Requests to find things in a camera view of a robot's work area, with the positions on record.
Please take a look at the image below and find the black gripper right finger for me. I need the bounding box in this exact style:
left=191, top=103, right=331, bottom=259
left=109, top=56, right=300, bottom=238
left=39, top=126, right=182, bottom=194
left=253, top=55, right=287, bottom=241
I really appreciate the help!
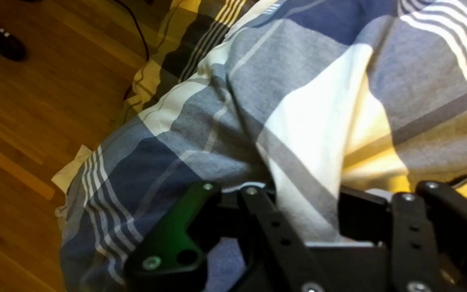
left=339, top=188, right=391, bottom=243

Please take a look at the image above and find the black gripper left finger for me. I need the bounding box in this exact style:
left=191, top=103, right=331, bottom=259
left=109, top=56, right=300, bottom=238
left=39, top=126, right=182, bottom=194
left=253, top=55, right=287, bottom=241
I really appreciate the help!
left=240, top=184, right=297, bottom=259

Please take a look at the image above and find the blue plaid top pillow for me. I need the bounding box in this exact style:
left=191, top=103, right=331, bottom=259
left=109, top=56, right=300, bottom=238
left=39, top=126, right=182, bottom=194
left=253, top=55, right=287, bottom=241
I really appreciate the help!
left=60, top=0, right=467, bottom=292

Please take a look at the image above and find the plaid bed comforter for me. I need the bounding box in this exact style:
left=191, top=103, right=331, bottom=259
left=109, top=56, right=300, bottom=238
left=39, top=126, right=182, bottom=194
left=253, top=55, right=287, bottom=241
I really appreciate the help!
left=122, top=0, right=276, bottom=119

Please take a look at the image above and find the black cable on floor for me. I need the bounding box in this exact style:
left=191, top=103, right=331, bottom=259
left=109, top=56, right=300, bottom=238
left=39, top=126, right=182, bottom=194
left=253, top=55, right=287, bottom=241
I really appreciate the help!
left=115, top=0, right=152, bottom=102

